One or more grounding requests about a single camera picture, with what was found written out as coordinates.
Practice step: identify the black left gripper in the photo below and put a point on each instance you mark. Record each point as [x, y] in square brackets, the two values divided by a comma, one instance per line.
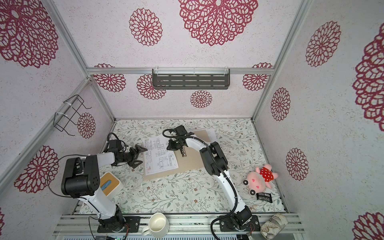
[135, 154]

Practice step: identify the black wire wall rack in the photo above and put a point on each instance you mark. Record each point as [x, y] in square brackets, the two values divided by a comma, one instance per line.
[64, 118]

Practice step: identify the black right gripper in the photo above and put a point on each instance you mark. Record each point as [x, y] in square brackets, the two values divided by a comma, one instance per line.
[172, 147]

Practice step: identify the small black card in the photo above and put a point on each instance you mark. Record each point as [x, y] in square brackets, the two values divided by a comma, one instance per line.
[266, 197]

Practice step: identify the pink pig plush toy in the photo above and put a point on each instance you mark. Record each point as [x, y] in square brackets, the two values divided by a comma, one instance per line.
[260, 179]

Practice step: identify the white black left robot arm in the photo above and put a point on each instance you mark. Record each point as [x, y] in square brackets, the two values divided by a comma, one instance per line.
[82, 181]

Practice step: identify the beige manila folder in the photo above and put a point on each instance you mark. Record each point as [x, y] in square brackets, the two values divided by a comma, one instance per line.
[192, 161]

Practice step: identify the grey slotted wall shelf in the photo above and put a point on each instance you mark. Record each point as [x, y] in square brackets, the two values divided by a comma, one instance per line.
[191, 80]

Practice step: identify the white ceramic mug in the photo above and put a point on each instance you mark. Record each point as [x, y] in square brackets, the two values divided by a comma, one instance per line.
[158, 226]

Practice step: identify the white printed text sheet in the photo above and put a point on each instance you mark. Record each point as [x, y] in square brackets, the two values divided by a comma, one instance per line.
[212, 135]

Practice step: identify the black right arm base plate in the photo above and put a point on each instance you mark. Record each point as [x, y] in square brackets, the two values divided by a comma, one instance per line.
[242, 221]

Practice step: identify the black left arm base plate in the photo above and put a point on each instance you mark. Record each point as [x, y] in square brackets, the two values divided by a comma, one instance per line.
[119, 224]

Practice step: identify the white wooden-top tissue box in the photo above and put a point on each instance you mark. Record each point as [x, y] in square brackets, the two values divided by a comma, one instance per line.
[110, 185]

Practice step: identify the marbled patterned cup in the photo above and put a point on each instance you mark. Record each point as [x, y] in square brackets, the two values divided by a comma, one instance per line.
[271, 228]

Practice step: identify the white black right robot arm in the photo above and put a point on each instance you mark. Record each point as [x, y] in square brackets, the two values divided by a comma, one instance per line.
[215, 163]

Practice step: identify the white technical drawing sheet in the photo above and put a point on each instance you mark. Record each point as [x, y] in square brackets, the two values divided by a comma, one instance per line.
[157, 158]

